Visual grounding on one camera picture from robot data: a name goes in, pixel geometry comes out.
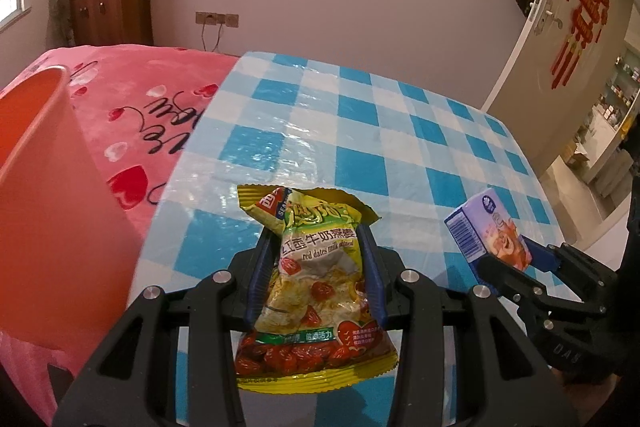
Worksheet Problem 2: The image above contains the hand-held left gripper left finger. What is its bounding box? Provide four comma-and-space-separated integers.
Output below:
52, 232, 278, 427

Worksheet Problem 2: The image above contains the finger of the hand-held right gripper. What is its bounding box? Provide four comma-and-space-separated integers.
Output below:
475, 254, 551, 323
525, 239, 591, 278

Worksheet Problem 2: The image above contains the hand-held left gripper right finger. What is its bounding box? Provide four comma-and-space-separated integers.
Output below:
357, 228, 566, 427

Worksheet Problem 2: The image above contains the purple small carton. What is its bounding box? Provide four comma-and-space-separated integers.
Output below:
443, 187, 537, 271

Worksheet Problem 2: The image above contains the yellow snack packet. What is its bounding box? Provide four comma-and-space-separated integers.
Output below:
235, 185, 399, 394

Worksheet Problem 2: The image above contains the orange plastic bin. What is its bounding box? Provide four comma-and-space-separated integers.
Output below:
0, 65, 147, 362

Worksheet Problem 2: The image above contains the white door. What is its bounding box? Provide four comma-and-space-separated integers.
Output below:
480, 0, 640, 180

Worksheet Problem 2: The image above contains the blue checkered tablecloth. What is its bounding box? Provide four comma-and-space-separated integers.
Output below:
135, 52, 556, 427

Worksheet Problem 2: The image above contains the white display shelf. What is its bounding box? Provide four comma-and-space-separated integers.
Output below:
565, 47, 640, 208

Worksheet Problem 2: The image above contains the pink heart blanket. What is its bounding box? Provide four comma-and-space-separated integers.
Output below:
0, 46, 242, 427

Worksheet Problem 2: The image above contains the red hanging door decoration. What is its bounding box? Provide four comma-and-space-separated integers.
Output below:
549, 0, 612, 91

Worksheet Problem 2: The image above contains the silver door handle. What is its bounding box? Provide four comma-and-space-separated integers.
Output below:
529, 0, 564, 34

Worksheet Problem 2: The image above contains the outlet cable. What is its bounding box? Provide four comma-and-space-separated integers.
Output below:
200, 24, 224, 54

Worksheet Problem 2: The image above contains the wall outlet strip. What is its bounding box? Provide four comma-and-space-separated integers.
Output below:
195, 11, 241, 29

